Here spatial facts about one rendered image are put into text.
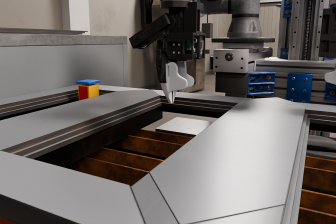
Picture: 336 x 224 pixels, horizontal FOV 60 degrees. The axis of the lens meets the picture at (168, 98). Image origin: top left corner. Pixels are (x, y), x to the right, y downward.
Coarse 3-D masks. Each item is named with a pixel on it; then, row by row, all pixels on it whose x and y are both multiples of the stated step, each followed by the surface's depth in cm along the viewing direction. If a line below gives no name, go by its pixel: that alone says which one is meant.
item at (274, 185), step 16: (176, 160) 45; (192, 160) 45; (208, 160) 45; (176, 176) 40; (192, 176) 40; (208, 176) 40; (224, 176) 40; (240, 176) 40; (256, 176) 40; (272, 176) 40; (288, 176) 40; (256, 192) 36; (272, 192) 36
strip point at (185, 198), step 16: (160, 176) 40; (160, 192) 36; (176, 192) 36; (192, 192) 36; (208, 192) 36; (224, 192) 36; (240, 192) 36; (176, 208) 32; (192, 208) 32; (208, 208) 32; (224, 208) 32; (240, 208) 32; (256, 208) 32
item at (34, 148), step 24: (48, 96) 98; (72, 96) 107; (96, 120) 70; (120, 120) 77; (312, 120) 76; (24, 144) 53; (48, 144) 57; (144, 192) 36; (288, 192) 38; (24, 216) 34; (48, 216) 32; (144, 216) 31; (168, 216) 31; (240, 216) 31; (264, 216) 31; (288, 216) 33
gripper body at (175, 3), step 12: (168, 0) 57; (180, 0) 56; (168, 12) 59; (180, 12) 58; (192, 12) 57; (180, 24) 59; (192, 24) 57; (168, 36) 58; (180, 36) 57; (192, 36) 56; (204, 36) 62; (156, 48) 60; (168, 48) 60; (180, 48) 59; (192, 48) 56; (204, 48) 62; (180, 60) 59
